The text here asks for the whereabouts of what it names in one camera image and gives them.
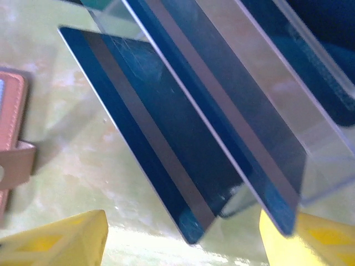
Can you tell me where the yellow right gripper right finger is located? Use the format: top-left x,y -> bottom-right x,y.
260,207 -> 355,266

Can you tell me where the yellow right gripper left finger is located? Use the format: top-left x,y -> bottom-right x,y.
0,209 -> 109,266

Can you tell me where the clear acrylic card stand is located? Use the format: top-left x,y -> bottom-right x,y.
80,0 -> 355,207

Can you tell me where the orange brown card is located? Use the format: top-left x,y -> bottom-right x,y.
0,66 -> 37,222

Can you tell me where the blue credit card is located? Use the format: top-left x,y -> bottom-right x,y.
57,26 -> 245,246
121,0 -> 307,238
244,0 -> 355,128

